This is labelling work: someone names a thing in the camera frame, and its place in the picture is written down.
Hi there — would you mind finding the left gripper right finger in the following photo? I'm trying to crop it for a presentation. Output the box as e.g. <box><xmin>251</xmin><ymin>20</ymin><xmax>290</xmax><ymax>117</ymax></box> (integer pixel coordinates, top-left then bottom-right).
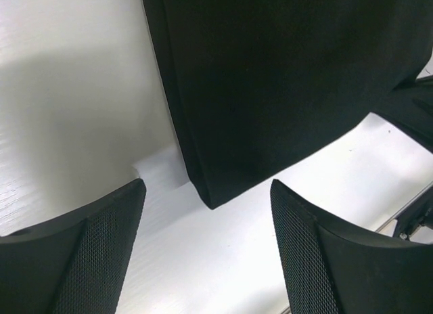
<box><xmin>270</xmin><ymin>180</ymin><xmax>432</xmax><ymax>313</ymax></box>

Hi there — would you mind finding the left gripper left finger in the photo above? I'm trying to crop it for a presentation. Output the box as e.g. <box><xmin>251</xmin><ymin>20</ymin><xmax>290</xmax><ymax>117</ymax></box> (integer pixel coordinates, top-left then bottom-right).
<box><xmin>1</xmin><ymin>179</ymin><xmax>146</xmax><ymax>313</ymax></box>

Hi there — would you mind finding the black t shirt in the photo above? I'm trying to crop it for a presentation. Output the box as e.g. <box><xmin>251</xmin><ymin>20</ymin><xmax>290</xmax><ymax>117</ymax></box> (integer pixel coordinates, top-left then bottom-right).
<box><xmin>143</xmin><ymin>0</ymin><xmax>432</xmax><ymax>209</ymax></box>

